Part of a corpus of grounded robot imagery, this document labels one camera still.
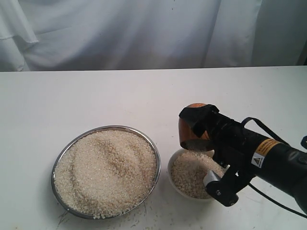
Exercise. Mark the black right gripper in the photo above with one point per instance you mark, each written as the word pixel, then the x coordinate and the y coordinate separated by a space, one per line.
pixel 229 137

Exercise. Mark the brown wooden cup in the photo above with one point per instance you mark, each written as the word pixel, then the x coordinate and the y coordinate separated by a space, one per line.
pixel 189 141

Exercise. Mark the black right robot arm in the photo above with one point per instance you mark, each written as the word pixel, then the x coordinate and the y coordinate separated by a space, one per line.
pixel 276 162

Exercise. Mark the white bowl of rice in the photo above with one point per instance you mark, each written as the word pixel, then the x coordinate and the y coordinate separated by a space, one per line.
pixel 187 169

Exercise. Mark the steel basin of rice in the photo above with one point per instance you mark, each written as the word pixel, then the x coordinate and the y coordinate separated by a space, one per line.
pixel 106 172

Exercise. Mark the white cloth backdrop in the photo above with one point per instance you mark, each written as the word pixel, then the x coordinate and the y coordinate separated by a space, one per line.
pixel 59 35

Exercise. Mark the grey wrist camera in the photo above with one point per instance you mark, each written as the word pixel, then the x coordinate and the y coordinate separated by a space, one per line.
pixel 224 189

